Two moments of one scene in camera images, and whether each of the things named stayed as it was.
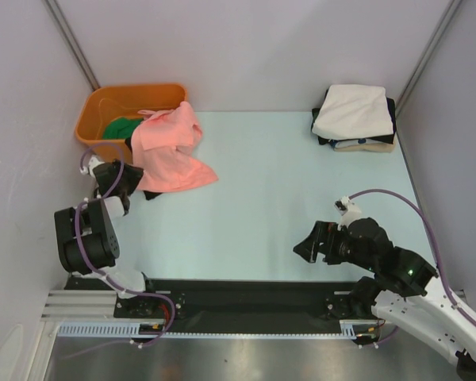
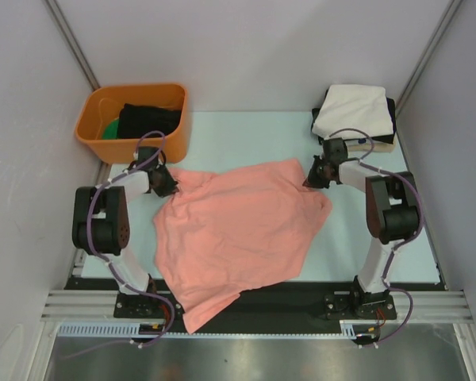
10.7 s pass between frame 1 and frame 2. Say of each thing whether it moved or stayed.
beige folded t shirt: stayed
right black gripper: moved
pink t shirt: moved
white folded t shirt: stayed
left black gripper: moved
